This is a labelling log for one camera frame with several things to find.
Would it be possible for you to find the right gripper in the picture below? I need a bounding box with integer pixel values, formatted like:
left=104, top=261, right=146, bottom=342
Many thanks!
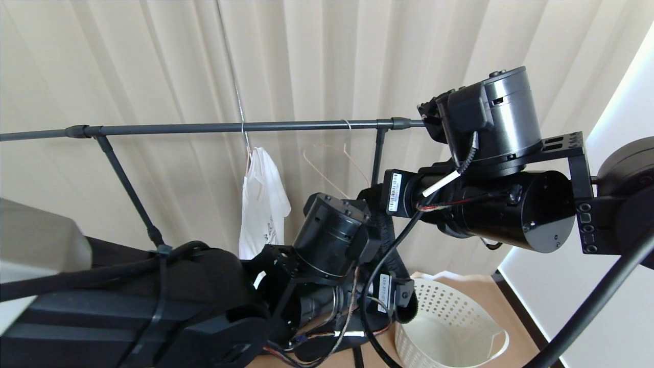
left=358, top=164, right=577, bottom=255

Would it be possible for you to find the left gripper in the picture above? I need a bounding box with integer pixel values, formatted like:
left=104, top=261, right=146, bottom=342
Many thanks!
left=299, top=273, right=418, bottom=333

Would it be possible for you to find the white printed shirt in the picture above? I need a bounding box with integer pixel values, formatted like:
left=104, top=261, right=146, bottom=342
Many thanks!
left=239, top=147, right=292, bottom=261

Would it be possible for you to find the pink clothes hanger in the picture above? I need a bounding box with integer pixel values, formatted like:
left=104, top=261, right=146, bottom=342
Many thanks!
left=240, top=121, right=264, bottom=201
left=302, top=119, right=371, bottom=201

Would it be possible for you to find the white laundry basket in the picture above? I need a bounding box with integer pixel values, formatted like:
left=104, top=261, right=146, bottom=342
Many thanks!
left=393, top=279, right=510, bottom=368

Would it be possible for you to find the black clothes rack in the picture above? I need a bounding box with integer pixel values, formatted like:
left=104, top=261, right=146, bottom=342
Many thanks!
left=0, top=117, right=427, bottom=368

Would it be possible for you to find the beige curtain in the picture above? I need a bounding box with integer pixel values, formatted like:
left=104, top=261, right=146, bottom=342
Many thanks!
left=0, top=0, right=654, bottom=287

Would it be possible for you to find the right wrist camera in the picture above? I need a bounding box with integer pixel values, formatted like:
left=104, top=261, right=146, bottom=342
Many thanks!
left=416, top=84, right=487, bottom=149

